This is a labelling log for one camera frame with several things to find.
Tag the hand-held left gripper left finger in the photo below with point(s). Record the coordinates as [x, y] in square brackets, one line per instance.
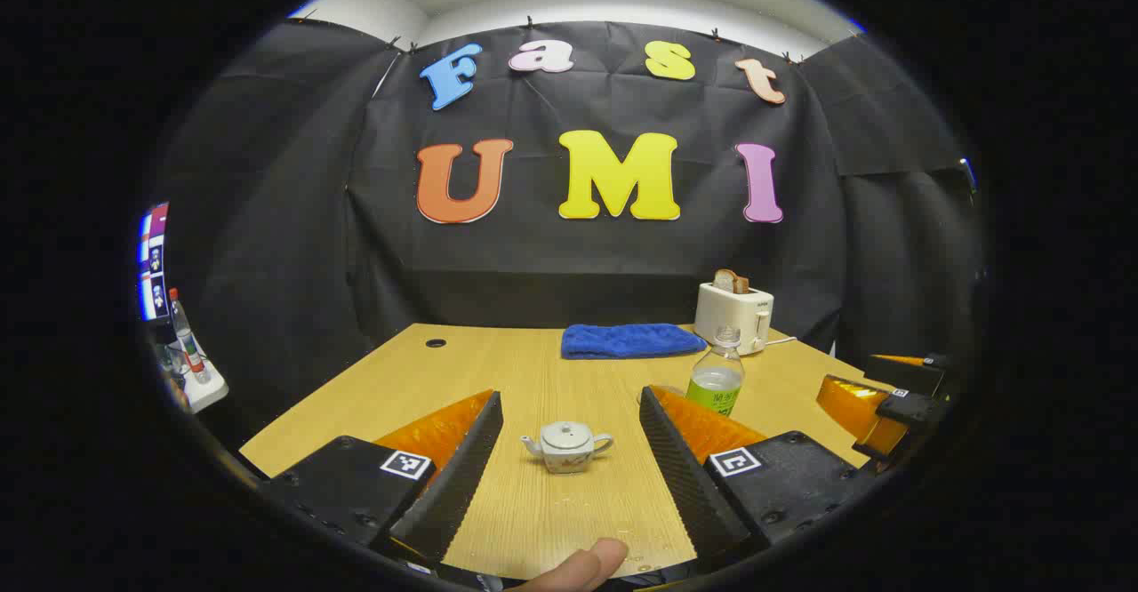
[462, 468]

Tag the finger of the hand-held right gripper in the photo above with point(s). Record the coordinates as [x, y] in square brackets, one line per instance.
[858, 405]
[911, 373]

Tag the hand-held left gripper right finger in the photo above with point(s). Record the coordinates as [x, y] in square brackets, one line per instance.
[680, 472]

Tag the green label water bottle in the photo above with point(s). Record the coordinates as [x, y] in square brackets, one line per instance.
[717, 379]

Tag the white ceramic teacup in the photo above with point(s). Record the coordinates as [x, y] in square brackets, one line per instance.
[569, 459]

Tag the white teacup lid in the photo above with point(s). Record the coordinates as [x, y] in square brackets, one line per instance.
[567, 436]

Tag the red cap plastic bottle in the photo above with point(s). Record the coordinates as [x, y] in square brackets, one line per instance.
[187, 339]

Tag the blue towel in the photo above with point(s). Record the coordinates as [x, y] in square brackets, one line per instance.
[627, 340]

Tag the white toaster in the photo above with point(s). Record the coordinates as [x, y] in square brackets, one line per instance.
[731, 312]

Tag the bread slice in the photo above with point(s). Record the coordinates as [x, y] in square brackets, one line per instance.
[729, 282]

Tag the black backdrop cloth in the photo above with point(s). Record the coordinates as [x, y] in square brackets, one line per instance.
[551, 254]

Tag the white side shelf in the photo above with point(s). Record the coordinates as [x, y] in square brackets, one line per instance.
[206, 392]

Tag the computer monitor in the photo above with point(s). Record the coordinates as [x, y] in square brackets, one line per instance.
[154, 263]

